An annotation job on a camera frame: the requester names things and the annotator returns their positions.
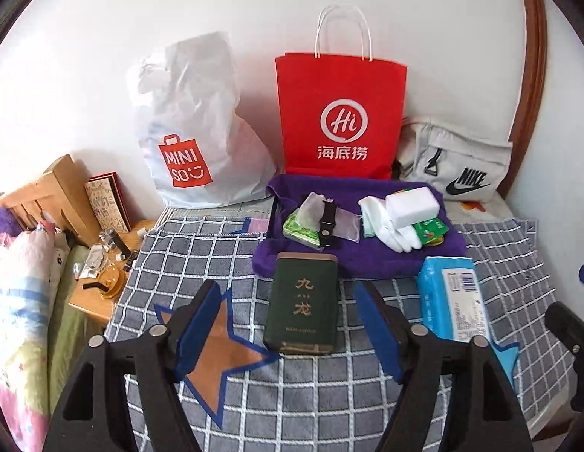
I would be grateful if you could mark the green tissue packet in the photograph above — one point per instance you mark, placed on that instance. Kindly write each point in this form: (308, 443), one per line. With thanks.
(313, 209)

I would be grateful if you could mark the red paper bag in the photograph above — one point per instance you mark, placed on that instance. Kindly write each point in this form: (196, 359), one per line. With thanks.
(339, 84)

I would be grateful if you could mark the white plastic shopping bag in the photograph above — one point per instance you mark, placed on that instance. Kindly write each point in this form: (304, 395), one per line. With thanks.
(193, 117)

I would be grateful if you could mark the dark green tin box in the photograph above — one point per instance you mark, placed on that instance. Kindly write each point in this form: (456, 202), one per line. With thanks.
(301, 306)

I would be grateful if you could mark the floral quilt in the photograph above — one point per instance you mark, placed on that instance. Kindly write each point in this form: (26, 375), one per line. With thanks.
(23, 292)

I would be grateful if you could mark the green wet wipe pack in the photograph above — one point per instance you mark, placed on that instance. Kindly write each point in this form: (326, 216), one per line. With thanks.
(296, 233)

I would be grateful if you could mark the green foil packet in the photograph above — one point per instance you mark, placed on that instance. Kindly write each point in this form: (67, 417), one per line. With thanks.
(426, 231)

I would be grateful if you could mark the purple plush toy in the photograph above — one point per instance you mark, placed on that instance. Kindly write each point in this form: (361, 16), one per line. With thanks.
(4, 221)

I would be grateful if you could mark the glass perfume bottle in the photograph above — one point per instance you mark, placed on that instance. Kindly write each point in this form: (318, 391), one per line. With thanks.
(114, 240)

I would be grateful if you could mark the round amber glass dish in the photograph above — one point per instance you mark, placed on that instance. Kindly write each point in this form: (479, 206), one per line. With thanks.
(110, 282)

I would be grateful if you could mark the wooden nightstand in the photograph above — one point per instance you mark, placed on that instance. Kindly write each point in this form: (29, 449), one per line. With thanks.
(92, 303)

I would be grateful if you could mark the wooden bedside table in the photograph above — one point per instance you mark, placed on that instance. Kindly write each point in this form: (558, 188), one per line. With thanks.
(106, 202)

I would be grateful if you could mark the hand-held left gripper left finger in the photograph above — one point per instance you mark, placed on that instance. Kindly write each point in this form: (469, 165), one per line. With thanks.
(198, 334)

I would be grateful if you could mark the yellow zip pouch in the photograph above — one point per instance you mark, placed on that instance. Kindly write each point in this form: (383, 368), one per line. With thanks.
(398, 192)

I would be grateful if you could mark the blue tissue pack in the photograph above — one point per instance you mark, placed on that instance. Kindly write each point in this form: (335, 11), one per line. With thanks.
(452, 296)

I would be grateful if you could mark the pale green face mask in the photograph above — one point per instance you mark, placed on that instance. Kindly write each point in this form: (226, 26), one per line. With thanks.
(369, 228)

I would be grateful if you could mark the brown wooden door frame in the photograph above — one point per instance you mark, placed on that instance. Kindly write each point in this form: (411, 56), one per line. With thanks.
(532, 80)

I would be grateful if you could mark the green bed sheet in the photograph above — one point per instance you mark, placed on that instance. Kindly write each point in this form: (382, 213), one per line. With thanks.
(73, 320)

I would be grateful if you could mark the grey waist bag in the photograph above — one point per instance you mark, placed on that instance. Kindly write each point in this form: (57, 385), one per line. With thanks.
(461, 150)

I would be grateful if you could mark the white sponge block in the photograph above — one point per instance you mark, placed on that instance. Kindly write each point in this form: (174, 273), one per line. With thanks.
(412, 205)

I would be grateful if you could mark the white cotton glove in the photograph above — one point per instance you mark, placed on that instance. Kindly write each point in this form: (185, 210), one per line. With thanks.
(391, 233)

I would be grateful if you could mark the wooden headboard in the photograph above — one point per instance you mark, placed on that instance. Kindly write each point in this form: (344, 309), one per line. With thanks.
(56, 183)

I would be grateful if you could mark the grey plaid star cloth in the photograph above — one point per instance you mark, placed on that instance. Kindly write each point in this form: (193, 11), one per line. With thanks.
(320, 386)

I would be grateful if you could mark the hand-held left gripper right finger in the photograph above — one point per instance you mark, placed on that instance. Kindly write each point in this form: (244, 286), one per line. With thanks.
(374, 329)

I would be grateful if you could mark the purple towel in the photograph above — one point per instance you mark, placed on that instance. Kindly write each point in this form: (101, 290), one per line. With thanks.
(367, 263)

